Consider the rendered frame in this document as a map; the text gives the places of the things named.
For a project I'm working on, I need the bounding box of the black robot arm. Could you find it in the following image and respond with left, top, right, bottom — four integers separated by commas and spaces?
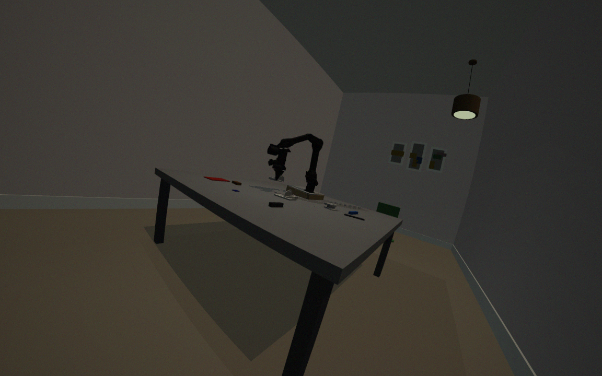
268, 134, 323, 193

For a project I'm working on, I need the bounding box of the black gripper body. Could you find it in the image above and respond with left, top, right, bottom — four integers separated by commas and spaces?
272, 156, 286, 170

